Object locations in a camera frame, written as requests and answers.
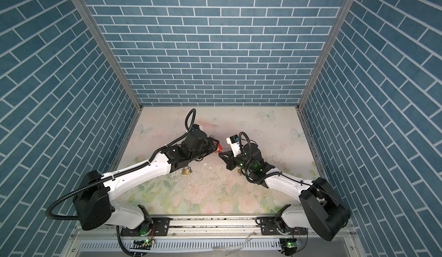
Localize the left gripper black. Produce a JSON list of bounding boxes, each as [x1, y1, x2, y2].
[[188, 135, 220, 162]]

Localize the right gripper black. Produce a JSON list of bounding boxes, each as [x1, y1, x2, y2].
[[220, 149, 256, 173]]

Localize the red padlock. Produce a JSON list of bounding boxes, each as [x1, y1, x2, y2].
[[215, 144, 223, 153]]

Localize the brass padlock with key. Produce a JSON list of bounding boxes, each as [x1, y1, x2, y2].
[[182, 166, 192, 175]]

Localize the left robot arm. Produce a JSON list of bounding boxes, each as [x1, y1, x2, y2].
[[73, 129, 220, 231]]

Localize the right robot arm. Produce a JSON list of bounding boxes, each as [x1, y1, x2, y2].
[[218, 143, 351, 242]]

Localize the right controller board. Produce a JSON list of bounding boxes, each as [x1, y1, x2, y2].
[[279, 238, 301, 257]]

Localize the controller board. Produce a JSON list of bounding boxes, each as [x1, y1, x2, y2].
[[130, 239, 153, 251], [279, 238, 301, 257]]

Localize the left controller board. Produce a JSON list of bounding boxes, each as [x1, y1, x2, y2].
[[130, 239, 153, 251]]

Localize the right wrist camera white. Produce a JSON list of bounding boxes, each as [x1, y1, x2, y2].
[[226, 134, 242, 157]]

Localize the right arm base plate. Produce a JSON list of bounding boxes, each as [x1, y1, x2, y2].
[[255, 217, 308, 236]]

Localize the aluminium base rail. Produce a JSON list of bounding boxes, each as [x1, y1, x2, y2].
[[61, 214, 365, 257]]

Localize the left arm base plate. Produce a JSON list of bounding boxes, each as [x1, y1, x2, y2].
[[120, 217, 170, 237]]

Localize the left corner aluminium post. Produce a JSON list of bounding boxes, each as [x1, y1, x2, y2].
[[71, 0, 143, 111]]

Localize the corner aluminium post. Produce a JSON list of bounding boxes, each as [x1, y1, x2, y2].
[[71, 0, 143, 111], [297, 0, 354, 112]]

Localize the right corner aluminium post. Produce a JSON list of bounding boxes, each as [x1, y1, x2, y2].
[[297, 0, 354, 112]]

